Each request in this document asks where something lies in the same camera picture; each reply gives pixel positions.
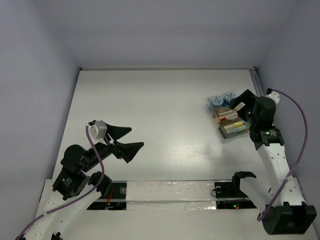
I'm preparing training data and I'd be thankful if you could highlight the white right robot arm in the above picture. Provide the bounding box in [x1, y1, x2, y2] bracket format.
[229, 88, 317, 235]

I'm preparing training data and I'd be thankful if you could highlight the compartmented organizer tray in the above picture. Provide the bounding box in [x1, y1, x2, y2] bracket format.
[206, 95, 250, 139]

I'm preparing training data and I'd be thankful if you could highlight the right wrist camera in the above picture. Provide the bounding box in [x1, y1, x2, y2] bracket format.
[265, 88, 280, 105]

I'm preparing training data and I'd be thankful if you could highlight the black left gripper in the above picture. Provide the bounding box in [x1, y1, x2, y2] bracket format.
[82, 122, 145, 171]

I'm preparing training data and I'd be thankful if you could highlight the yellow highlighter pen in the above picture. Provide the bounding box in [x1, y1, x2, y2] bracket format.
[229, 120, 245, 128]

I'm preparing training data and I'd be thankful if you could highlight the green highlighter pen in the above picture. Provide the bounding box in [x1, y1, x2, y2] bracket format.
[224, 123, 246, 131]

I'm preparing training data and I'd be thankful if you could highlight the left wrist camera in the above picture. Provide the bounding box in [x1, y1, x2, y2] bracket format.
[85, 120, 108, 143]

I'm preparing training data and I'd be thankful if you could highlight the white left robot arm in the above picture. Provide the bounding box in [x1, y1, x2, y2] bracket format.
[17, 120, 144, 240]

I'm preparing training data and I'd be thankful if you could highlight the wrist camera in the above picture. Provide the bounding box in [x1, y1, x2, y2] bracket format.
[85, 120, 108, 143]
[265, 88, 280, 105]

